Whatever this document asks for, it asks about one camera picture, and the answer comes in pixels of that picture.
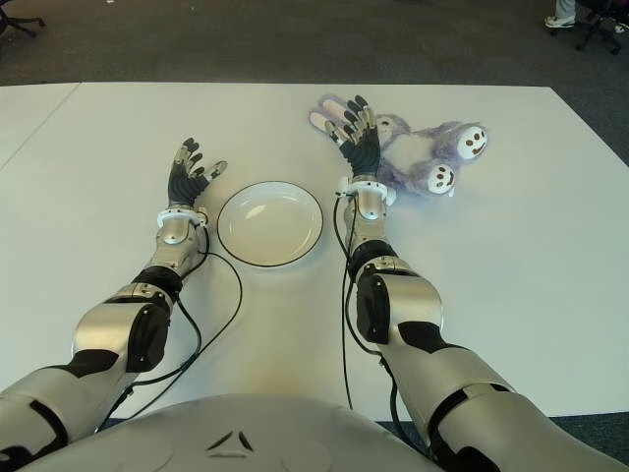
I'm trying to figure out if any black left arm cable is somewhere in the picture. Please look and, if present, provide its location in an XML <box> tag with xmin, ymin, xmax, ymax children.
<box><xmin>95</xmin><ymin>220</ymin><xmax>245</xmax><ymax>434</ymax></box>

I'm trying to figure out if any person in purple shirt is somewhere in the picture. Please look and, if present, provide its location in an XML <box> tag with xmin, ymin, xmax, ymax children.
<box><xmin>543</xmin><ymin>0</ymin><xmax>577</xmax><ymax>30</ymax></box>

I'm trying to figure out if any white plate black rim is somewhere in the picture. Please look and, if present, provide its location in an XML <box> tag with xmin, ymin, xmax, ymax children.
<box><xmin>216</xmin><ymin>181</ymin><xmax>325</xmax><ymax>269</ymax></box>

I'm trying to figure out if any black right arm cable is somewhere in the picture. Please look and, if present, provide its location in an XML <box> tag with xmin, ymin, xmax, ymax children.
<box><xmin>333</xmin><ymin>191</ymin><xmax>358</xmax><ymax>412</ymax></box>

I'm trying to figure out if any purple plush bunny doll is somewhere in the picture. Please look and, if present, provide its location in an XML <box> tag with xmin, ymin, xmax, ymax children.
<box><xmin>308</xmin><ymin>93</ymin><xmax>490</xmax><ymax>199</ymax></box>

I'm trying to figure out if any black mesh office chair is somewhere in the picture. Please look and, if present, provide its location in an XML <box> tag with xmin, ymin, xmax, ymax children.
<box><xmin>574</xmin><ymin>0</ymin><xmax>629</xmax><ymax>55</ymax></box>

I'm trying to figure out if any right robot hand black silver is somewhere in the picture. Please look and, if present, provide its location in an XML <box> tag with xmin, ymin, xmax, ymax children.
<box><xmin>321</xmin><ymin>94</ymin><xmax>384</xmax><ymax>179</ymax></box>

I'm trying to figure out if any left robot hand black silver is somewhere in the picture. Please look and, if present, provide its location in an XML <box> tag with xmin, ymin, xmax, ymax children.
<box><xmin>166</xmin><ymin>137</ymin><xmax>230</xmax><ymax>213</ymax></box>

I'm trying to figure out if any silver robot torso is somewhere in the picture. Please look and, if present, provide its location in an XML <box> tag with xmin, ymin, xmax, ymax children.
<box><xmin>68</xmin><ymin>392</ymin><xmax>443</xmax><ymax>472</ymax></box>

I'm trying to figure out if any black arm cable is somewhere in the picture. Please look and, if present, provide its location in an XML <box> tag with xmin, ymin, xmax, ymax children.
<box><xmin>95</xmin><ymin>220</ymin><xmax>245</xmax><ymax>434</ymax></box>
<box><xmin>333</xmin><ymin>191</ymin><xmax>358</xmax><ymax>412</ymax></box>

